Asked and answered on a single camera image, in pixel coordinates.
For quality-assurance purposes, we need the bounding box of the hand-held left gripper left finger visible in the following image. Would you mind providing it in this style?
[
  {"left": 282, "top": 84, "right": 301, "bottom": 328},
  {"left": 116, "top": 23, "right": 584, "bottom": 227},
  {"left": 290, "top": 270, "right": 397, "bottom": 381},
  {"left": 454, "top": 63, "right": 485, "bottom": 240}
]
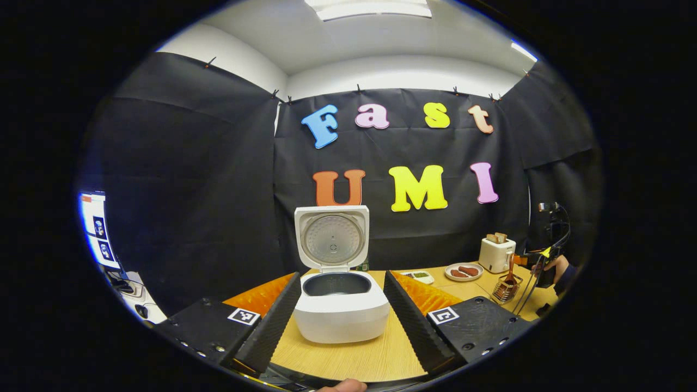
[{"left": 155, "top": 271, "right": 302, "bottom": 375}]

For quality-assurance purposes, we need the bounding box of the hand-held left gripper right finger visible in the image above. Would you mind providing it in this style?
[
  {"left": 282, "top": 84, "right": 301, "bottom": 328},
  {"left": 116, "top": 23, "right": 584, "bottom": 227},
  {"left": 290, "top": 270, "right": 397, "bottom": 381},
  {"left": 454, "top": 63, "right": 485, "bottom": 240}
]
[{"left": 383, "top": 270, "right": 537, "bottom": 375}]

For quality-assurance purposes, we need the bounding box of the metal wire chopstick holder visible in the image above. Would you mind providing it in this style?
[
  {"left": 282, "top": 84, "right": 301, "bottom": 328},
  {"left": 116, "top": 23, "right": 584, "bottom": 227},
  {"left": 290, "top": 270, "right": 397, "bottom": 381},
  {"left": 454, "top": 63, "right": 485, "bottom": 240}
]
[{"left": 492, "top": 272, "right": 523, "bottom": 303}]

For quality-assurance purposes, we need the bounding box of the white rice cooker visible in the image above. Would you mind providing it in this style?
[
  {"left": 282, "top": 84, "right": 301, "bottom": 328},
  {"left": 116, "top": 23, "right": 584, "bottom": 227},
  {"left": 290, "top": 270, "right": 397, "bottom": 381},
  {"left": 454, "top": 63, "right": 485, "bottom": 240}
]
[{"left": 293, "top": 205, "right": 392, "bottom": 344}]

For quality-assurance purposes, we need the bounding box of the white toaster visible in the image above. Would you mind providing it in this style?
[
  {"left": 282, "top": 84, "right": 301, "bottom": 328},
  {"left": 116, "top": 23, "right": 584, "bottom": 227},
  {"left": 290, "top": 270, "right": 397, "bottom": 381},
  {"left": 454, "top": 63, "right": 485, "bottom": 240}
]
[{"left": 479, "top": 236, "right": 516, "bottom": 274}]

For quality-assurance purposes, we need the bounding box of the white round plate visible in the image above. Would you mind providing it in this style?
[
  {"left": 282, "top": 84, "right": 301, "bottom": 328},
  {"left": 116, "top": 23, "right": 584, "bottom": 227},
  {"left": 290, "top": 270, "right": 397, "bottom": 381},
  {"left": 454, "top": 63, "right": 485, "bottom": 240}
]
[{"left": 445, "top": 263, "right": 484, "bottom": 282}]

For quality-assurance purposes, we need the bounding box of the white side desk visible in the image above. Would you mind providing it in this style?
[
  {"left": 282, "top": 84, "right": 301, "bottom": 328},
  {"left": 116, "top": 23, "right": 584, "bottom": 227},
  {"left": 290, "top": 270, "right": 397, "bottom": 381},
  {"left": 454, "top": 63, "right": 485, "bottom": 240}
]
[{"left": 106, "top": 269, "right": 168, "bottom": 326}]

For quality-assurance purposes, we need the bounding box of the black backdrop cloth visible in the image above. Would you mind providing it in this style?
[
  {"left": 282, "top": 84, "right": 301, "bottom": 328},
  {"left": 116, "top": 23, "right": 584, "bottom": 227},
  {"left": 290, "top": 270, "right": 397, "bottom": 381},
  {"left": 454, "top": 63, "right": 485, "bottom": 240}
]
[{"left": 82, "top": 52, "right": 602, "bottom": 316}]

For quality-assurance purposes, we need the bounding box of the small ceiling light panel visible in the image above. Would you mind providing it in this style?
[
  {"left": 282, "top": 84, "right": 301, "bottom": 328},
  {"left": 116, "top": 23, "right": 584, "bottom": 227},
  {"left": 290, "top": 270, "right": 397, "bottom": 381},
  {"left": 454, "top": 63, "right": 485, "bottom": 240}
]
[{"left": 511, "top": 41, "right": 539, "bottom": 63}]

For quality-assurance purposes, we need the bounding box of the computer monitor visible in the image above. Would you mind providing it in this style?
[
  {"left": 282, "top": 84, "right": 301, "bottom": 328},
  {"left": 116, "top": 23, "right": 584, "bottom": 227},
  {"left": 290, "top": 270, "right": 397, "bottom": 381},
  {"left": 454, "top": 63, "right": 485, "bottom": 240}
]
[{"left": 79, "top": 191, "right": 121, "bottom": 271}]

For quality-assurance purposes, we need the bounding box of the large ceiling light panel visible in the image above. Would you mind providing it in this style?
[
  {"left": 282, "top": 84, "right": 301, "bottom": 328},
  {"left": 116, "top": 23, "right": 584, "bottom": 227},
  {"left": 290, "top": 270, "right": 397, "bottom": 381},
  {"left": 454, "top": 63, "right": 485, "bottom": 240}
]
[{"left": 304, "top": 0, "right": 432, "bottom": 22}]

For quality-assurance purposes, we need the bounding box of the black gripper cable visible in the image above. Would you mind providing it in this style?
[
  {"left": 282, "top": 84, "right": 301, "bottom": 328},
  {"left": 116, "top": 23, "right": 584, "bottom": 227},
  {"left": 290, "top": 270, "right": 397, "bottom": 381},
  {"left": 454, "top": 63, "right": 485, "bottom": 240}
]
[{"left": 511, "top": 204, "right": 572, "bottom": 317}]

